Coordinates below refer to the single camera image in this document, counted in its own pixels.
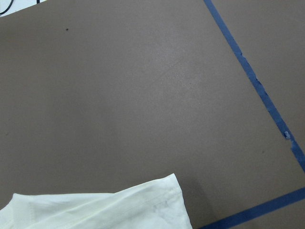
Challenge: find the cream white t-shirt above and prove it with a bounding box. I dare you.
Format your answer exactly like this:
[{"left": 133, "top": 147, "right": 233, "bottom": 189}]
[{"left": 0, "top": 174, "right": 192, "bottom": 229}]

